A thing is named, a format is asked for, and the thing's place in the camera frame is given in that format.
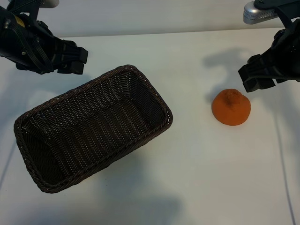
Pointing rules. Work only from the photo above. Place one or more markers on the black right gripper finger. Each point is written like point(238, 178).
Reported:
point(257, 84)
point(254, 69)

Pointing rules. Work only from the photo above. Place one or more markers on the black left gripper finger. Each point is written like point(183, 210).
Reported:
point(75, 52)
point(71, 68)

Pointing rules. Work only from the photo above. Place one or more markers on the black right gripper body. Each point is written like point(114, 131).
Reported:
point(286, 58)

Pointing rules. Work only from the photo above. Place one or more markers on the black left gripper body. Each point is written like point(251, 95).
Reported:
point(14, 42)

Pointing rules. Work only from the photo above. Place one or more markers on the orange fruit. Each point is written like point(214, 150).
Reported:
point(232, 112)

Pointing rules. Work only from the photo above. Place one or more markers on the dark brown wicker basket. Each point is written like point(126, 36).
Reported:
point(93, 126)

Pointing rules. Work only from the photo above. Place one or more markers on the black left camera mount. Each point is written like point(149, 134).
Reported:
point(23, 5)

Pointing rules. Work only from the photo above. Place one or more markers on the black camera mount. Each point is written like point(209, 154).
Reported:
point(286, 14)
point(23, 5)

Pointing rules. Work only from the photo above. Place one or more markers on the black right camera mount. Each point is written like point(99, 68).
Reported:
point(286, 14)

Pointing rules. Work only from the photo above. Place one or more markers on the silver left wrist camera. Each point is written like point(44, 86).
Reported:
point(50, 2)

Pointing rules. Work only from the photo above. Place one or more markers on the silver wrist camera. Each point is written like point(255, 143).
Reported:
point(255, 14)
point(50, 2)

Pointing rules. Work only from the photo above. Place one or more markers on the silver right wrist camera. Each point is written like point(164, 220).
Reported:
point(255, 14)

